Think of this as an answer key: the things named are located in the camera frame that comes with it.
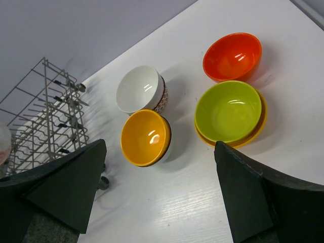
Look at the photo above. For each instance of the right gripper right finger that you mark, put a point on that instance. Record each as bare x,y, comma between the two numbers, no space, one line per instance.
264,204

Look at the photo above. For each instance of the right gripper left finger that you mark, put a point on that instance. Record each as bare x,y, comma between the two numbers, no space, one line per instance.
52,202

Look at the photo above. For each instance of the pink speckled bowl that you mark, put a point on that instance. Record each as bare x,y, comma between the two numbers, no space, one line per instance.
5,142

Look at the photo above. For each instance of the yellow-orange bowl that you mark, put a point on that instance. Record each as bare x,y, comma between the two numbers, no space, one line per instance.
145,138

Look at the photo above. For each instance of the yellow bowl under green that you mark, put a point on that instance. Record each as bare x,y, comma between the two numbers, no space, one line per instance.
251,137

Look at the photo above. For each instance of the lime green bowl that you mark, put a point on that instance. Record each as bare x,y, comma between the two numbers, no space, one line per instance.
228,111

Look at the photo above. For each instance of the light blue ribbed bowl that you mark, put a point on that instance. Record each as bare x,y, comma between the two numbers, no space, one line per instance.
169,148

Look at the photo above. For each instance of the white patterned bowl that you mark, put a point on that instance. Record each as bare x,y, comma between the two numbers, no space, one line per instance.
142,88

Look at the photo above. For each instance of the red-orange bowl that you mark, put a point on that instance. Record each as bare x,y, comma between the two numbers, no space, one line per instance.
233,57

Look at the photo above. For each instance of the grey wire dish rack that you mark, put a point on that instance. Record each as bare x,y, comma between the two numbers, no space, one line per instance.
45,115

